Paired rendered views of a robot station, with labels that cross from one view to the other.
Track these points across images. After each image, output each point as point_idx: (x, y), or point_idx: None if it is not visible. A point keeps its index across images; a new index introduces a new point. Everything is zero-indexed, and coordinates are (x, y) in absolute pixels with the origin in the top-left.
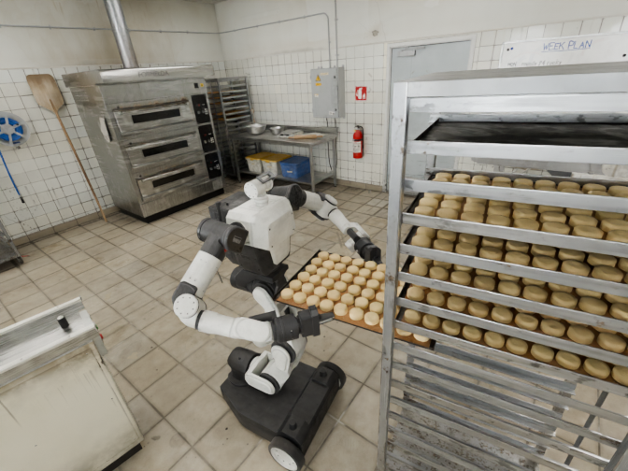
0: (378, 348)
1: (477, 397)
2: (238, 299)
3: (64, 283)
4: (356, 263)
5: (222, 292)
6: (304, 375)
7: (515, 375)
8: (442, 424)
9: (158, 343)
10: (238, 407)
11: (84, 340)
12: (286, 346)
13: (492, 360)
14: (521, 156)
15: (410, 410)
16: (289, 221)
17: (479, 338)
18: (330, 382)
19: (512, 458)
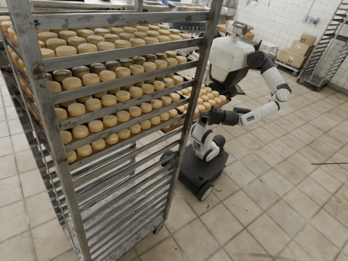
0: (229, 246)
1: None
2: (291, 169)
3: (300, 103)
4: (204, 102)
5: (298, 162)
6: (205, 172)
7: (113, 209)
8: (144, 231)
9: (250, 131)
10: None
11: (207, 67)
12: (195, 124)
13: (129, 200)
14: None
15: (161, 218)
16: (228, 60)
17: None
18: (194, 180)
19: (103, 260)
